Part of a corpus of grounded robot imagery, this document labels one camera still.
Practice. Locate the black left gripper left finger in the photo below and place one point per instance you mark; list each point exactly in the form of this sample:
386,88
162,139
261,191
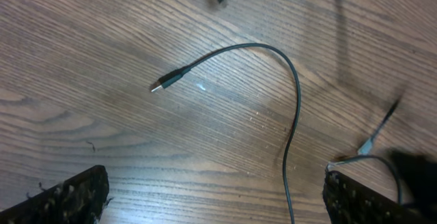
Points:
77,200

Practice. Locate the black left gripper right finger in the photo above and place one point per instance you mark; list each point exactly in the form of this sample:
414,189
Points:
350,202

